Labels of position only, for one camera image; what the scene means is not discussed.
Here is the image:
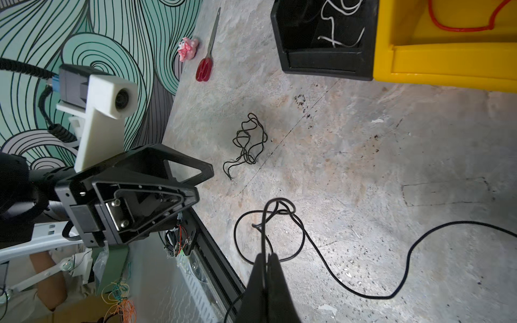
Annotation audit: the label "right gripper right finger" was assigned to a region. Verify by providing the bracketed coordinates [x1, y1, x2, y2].
[266, 254, 301, 323]

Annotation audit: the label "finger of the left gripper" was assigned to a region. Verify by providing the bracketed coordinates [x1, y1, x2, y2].
[94, 185, 199, 242]
[76, 144, 214, 190]

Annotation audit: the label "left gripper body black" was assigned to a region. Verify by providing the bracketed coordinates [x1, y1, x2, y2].
[55, 162, 178, 248]

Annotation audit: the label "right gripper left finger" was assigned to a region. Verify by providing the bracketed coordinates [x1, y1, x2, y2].
[235, 254, 267, 322]

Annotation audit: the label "white cable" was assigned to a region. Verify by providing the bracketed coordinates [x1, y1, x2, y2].
[316, 0, 366, 48]

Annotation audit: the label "red cable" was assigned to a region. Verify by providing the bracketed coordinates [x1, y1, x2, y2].
[427, 0, 514, 33]

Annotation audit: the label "person forearm outside cell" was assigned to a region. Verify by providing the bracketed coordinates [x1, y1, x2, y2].
[30, 252, 67, 311]

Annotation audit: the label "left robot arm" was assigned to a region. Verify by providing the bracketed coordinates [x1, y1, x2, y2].
[1, 59, 214, 262]

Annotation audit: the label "pink toy figurine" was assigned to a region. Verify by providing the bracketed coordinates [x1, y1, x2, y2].
[177, 37, 199, 63]

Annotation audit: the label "black storage bin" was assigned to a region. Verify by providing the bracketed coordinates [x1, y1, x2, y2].
[271, 1, 379, 81]

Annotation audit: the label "yellow storage bin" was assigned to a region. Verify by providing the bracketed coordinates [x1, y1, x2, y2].
[373, 1, 516, 93]

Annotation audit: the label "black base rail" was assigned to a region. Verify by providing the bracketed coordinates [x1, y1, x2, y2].
[182, 208, 245, 322]

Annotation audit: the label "white slotted cable duct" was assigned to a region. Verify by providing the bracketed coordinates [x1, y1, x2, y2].
[176, 251, 220, 322]

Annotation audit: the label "red handled scissors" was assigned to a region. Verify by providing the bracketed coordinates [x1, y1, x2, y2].
[195, 8, 221, 82]

